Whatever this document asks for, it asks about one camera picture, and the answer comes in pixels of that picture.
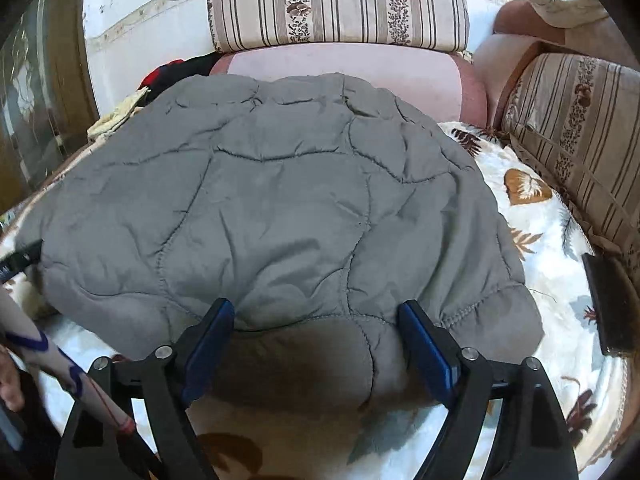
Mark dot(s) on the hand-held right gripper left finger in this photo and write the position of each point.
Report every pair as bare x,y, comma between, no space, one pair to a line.
207,355

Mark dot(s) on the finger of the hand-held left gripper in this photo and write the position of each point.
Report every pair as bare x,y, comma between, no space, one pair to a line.
22,257

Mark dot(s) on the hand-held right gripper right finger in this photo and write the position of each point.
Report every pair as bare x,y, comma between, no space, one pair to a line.
427,355

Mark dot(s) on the grey hooded puffer jacket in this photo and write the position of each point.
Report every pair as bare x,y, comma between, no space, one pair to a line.
275,210

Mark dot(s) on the person's left hand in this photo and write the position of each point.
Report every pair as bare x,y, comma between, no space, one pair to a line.
10,385

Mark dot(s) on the white purple patterned tube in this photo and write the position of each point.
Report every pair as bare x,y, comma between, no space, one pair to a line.
55,360

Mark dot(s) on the wooden door with glass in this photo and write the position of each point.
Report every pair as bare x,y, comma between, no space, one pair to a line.
40,110

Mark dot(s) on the leaf print blanket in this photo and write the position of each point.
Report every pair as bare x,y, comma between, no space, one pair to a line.
525,210

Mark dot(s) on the pale yellow cloth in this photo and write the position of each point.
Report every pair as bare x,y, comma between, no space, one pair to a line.
120,112

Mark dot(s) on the black rectangular device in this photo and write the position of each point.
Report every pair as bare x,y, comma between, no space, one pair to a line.
607,305

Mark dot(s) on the red garment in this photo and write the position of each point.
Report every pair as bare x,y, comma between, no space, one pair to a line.
160,75

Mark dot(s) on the striped floral side cushion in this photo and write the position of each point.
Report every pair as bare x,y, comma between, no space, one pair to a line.
590,135

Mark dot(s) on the pink bolster cushion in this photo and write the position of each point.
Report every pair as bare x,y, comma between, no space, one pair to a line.
425,75

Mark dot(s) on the pink beige sofa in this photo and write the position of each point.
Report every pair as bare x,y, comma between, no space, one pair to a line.
510,25

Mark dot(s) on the striped floral back cushion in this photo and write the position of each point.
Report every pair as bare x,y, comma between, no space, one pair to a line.
340,5

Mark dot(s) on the cream cloth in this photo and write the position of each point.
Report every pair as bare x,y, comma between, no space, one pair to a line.
565,7

